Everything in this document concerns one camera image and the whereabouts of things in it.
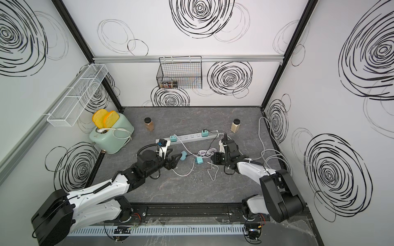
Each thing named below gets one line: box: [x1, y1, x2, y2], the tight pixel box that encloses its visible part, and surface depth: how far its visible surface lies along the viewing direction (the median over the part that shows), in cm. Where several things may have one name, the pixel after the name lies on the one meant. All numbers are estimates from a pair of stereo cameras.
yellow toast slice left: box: [92, 108, 109, 130], surface depth 88 cm
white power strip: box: [155, 130, 220, 145], surface depth 101 cm
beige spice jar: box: [230, 118, 241, 134], surface depth 101 cm
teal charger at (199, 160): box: [194, 155, 204, 165], surface depth 91 cm
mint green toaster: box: [89, 112, 135, 155], surface depth 89 cm
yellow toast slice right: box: [103, 110, 121, 129], surface depth 88 cm
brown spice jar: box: [144, 116, 155, 132], surface depth 103 cm
